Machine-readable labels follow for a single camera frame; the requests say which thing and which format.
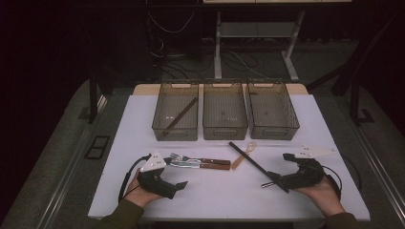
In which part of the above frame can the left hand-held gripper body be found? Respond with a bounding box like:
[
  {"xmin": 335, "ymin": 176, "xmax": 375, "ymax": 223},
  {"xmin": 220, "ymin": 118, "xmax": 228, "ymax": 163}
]
[{"xmin": 137, "ymin": 151, "xmax": 179, "ymax": 200}]

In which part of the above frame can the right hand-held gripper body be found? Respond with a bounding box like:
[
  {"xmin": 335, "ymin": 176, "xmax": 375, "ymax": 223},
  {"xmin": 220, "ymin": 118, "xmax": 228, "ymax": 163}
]
[{"xmin": 279, "ymin": 144, "xmax": 337, "ymax": 191}]

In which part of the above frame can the knife with wooden handle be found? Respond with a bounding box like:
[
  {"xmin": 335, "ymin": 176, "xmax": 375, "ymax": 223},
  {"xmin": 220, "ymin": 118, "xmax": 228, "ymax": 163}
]
[{"xmin": 169, "ymin": 160, "xmax": 231, "ymax": 171}]

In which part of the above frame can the brown chopstick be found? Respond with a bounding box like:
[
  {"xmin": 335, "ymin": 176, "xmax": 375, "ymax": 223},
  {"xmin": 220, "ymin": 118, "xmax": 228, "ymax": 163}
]
[{"xmin": 161, "ymin": 96, "xmax": 199, "ymax": 133}]

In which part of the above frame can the smoky transparent plastic bin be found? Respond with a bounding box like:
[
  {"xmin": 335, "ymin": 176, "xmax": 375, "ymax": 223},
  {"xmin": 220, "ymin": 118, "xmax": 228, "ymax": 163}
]
[
  {"xmin": 202, "ymin": 79, "xmax": 248, "ymax": 141},
  {"xmin": 151, "ymin": 79, "xmax": 200, "ymax": 142},
  {"xmin": 246, "ymin": 79, "xmax": 301, "ymax": 141}
]

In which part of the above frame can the person's left hand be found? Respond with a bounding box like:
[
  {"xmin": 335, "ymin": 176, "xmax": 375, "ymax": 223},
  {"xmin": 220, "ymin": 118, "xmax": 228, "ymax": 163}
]
[{"xmin": 123, "ymin": 171, "xmax": 163, "ymax": 208}]

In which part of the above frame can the person's right hand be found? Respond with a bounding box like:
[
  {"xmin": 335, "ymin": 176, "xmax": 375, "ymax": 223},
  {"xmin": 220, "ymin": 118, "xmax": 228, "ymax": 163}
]
[{"xmin": 292, "ymin": 176, "xmax": 347, "ymax": 219}]

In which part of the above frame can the black metal stand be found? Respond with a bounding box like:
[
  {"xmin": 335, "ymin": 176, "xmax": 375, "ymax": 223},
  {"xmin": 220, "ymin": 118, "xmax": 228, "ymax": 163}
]
[{"xmin": 330, "ymin": 41, "xmax": 376, "ymax": 127}]

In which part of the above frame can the white standing desk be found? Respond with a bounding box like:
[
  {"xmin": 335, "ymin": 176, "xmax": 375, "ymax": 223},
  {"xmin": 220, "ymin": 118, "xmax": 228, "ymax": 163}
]
[{"xmin": 202, "ymin": 0, "xmax": 352, "ymax": 83}]

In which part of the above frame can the left hand-held gripper black cable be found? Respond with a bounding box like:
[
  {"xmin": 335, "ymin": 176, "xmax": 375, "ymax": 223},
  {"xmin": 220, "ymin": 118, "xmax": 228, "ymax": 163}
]
[{"xmin": 117, "ymin": 153, "xmax": 151, "ymax": 204}]

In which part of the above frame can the hand-held gripper black cable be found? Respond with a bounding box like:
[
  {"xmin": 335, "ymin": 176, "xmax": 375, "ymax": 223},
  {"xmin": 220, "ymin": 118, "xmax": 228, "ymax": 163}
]
[
  {"xmin": 117, "ymin": 153, "xmax": 151, "ymax": 204},
  {"xmin": 321, "ymin": 155, "xmax": 363, "ymax": 202}
]

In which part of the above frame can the right hand-held gripper black cable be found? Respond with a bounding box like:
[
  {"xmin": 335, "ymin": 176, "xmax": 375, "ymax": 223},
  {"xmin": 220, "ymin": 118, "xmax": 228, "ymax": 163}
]
[{"xmin": 321, "ymin": 155, "xmax": 363, "ymax": 202}]

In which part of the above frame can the black rectangular floor frame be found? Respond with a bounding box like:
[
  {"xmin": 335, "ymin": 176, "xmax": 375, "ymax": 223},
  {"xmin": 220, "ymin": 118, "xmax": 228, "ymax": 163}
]
[{"xmin": 83, "ymin": 135, "xmax": 112, "ymax": 160}]

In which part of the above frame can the aluminium floor rail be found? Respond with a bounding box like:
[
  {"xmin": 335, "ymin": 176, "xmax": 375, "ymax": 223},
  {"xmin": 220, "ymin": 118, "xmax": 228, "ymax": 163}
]
[
  {"xmin": 37, "ymin": 94, "xmax": 108, "ymax": 229},
  {"xmin": 350, "ymin": 123, "xmax": 405, "ymax": 218}
]

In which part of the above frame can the tangle of black floor cables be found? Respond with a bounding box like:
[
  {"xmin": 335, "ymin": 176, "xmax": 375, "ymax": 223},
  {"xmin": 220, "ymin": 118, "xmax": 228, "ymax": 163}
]
[{"xmin": 156, "ymin": 49, "xmax": 266, "ymax": 81}]

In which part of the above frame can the hanging white cable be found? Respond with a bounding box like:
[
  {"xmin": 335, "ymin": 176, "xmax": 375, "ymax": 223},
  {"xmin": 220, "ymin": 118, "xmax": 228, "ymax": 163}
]
[{"xmin": 147, "ymin": 11, "xmax": 196, "ymax": 33}]

